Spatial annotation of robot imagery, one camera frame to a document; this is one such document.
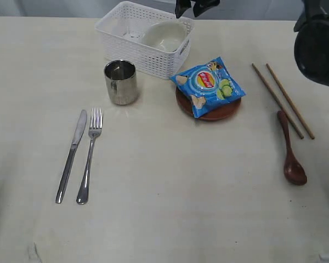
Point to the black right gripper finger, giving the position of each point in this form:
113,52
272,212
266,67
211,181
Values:
202,6
181,6

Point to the white perforated plastic basket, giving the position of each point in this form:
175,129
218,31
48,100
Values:
121,31

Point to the blue snack bag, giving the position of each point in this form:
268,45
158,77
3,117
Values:
209,84

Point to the stainless steel cup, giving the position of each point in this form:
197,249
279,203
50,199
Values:
121,82

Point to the brown round plate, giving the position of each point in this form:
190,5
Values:
213,114

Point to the brown wooden chopsticks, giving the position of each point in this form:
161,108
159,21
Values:
277,100

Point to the stainless steel fork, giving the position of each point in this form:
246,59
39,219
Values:
94,131

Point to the stainless steel knife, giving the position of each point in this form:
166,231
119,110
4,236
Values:
74,145

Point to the reddish brown wooden spoon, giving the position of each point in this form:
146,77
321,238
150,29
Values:
292,169

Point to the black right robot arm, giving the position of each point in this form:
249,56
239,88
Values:
311,47

